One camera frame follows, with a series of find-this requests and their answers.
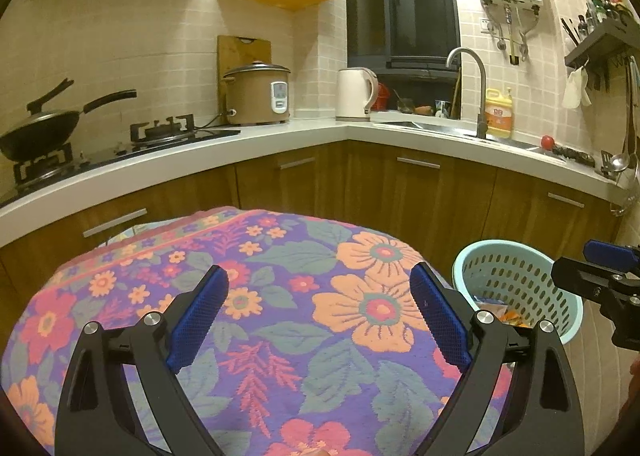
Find dark window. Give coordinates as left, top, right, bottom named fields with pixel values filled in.
left=346, top=0, right=460, bottom=116

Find hanging metal ladle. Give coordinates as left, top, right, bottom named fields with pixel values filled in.
left=610, top=55, right=639, bottom=174

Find white electric kettle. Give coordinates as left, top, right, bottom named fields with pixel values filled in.
left=335, top=67, right=378, bottom=121

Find trash inside basket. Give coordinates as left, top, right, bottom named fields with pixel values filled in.
left=473, top=296, right=527, bottom=327

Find brown rice cooker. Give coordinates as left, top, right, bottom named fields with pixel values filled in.
left=224, top=60, right=291, bottom=126

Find floral purple tablecloth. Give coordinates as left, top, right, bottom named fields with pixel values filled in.
left=1, top=207, right=460, bottom=455

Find steel sink faucet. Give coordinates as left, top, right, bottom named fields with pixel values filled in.
left=444, top=46, right=490, bottom=140

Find white countertop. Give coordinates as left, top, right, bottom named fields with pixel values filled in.
left=1, top=119, right=625, bottom=246

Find black wok pan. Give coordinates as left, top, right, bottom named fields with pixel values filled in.
left=1, top=78, right=138, bottom=164

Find red container by kettle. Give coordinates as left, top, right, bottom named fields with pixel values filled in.
left=371, top=82, right=390, bottom=112

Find black gas stove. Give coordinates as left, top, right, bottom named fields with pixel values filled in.
left=1, top=114, right=240, bottom=207

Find red tomato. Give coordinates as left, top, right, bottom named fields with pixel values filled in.
left=540, top=135, right=555, bottom=150

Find brown wooden cabinets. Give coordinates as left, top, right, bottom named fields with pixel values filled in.
left=1, top=141, right=620, bottom=335

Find yellow detergent bottle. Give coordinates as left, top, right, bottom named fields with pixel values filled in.
left=485, top=88, right=514, bottom=138

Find wooden cutting board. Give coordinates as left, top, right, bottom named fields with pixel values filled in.
left=217, top=34, right=272, bottom=124

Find light blue trash basket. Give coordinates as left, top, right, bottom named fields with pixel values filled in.
left=451, top=239, right=584, bottom=344

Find black wall shelf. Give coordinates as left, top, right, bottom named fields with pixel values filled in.
left=564, top=20, right=640, bottom=69

